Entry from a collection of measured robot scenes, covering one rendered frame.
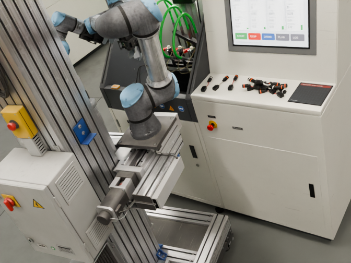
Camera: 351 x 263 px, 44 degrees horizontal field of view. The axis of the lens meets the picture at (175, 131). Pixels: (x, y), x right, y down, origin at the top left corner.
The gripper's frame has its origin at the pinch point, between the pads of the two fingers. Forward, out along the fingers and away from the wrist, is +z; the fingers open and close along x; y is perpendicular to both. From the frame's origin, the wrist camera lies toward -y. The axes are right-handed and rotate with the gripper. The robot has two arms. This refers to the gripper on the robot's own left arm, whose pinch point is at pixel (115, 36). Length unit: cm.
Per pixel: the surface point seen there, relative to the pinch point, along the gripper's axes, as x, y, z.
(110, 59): -34.0, 6.4, 17.4
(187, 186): -12, 76, 82
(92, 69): -273, -18, 117
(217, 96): 45, 21, 41
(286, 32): 73, -13, 49
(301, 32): 81, -13, 52
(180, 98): 22.8, 24.9, 34.8
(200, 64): 28.6, 4.9, 38.2
